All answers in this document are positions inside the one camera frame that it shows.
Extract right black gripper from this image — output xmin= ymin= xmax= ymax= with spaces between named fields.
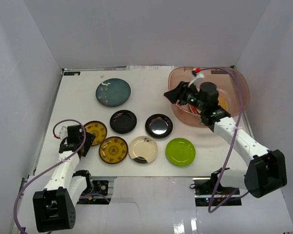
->
xmin=165 ymin=81 xmax=206 ymax=112

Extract yellow patterned plate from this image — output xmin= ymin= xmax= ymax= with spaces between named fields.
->
xmin=84 ymin=121 xmax=107 ymax=146
xmin=99 ymin=136 xmax=128 ymax=164

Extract red and teal plate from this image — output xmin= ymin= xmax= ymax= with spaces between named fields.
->
xmin=189 ymin=105 xmax=201 ymax=115

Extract glossy black plate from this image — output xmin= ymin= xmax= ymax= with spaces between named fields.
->
xmin=145 ymin=114 xmax=173 ymax=139

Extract woven bamboo plate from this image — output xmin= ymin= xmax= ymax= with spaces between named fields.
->
xmin=218 ymin=96 xmax=228 ymax=111

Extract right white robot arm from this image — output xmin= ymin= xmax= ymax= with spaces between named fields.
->
xmin=164 ymin=81 xmax=287 ymax=198

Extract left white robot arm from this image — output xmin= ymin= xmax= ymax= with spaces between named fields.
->
xmin=33 ymin=125 xmax=95 ymax=233

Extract pink translucent plastic bin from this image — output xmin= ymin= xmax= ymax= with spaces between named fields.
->
xmin=168 ymin=67 xmax=250 ymax=128

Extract black plate left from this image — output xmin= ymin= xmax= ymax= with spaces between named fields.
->
xmin=109 ymin=110 xmax=137 ymax=134

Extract papers at table back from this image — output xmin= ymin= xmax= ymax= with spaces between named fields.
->
xmin=126 ymin=65 xmax=175 ymax=71

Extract dark blue ceramic plate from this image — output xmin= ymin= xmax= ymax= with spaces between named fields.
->
xmin=95 ymin=78 xmax=131 ymax=107

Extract cream plate with black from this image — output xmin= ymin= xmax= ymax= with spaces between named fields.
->
xmin=128 ymin=136 xmax=159 ymax=164

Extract lime green plate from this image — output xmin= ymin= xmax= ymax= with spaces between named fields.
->
xmin=165 ymin=137 xmax=196 ymax=167

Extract black label sticker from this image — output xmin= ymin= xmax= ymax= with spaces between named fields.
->
xmin=63 ymin=71 xmax=81 ymax=76

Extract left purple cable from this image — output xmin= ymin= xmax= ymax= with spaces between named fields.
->
xmin=13 ymin=119 xmax=87 ymax=232

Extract purple cable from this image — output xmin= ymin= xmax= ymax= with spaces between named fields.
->
xmin=13 ymin=119 xmax=87 ymax=232
xmin=197 ymin=67 xmax=250 ymax=214

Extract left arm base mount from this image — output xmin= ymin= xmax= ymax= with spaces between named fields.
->
xmin=77 ymin=180 xmax=111 ymax=205

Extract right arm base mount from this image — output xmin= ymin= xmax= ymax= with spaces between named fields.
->
xmin=189 ymin=177 xmax=242 ymax=207

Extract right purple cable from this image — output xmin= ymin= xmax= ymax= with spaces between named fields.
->
xmin=197 ymin=67 xmax=250 ymax=214

